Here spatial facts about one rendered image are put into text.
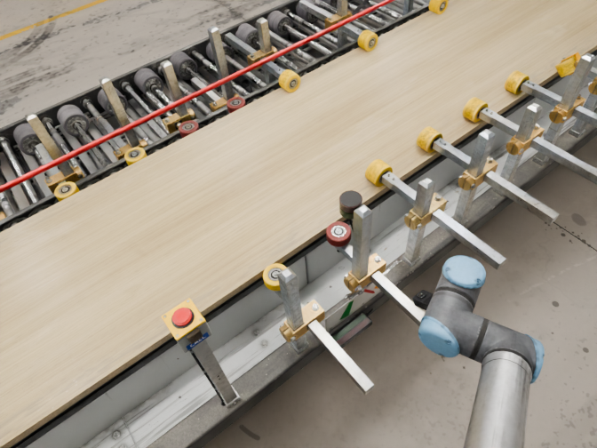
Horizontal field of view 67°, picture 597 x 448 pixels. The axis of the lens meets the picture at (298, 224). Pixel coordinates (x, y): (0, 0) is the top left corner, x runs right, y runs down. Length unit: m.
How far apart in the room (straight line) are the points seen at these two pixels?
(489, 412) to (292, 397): 1.42
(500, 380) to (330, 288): 0.89
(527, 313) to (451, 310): 1.49
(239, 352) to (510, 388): 0.94
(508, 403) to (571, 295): 1.79
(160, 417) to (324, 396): 0.84
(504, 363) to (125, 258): 1.13
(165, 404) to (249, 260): 0.53
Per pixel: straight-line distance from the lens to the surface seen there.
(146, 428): 1.60
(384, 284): 1.41
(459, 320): 1.01
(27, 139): 2.33
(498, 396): 0.89
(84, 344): 1.45
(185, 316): 0.98
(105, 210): 1.73
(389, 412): 2.16
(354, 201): 1.18
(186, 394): 1.59
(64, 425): 1.52
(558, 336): 2.49
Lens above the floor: 2.06
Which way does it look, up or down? 51 degrees down
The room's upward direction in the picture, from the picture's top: 7 degrees counter-clockwise
